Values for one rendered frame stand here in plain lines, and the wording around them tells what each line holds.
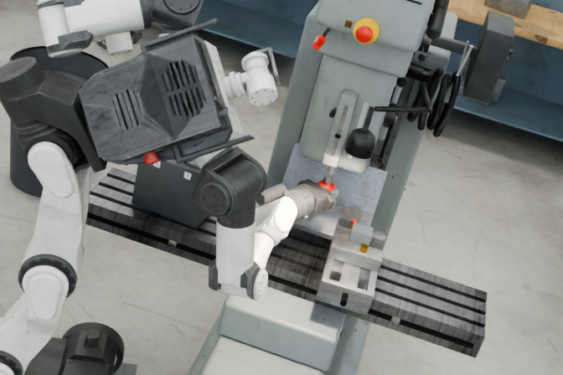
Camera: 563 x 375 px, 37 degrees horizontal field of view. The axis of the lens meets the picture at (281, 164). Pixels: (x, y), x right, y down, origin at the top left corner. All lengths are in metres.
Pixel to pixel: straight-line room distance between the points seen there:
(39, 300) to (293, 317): 0.71
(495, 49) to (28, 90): 1.26
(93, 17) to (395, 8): 0.68
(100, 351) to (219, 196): 0.90
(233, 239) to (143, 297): 1.87
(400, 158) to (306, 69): 0.42
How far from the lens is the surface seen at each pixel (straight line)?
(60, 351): 2.67
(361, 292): 2.37
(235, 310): 2.44
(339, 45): 2.15
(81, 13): 1.95
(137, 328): 3.65
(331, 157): 2.26
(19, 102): 1.96
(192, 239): 2.52
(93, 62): 4.39
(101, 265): 3.95
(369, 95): 2.22
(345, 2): 2.02
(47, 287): 2.18
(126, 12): 1.95
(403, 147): 2.77
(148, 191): 2.57
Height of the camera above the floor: 2.39
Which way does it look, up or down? 28 degrees down
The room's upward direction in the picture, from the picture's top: 15 degrees clockwise
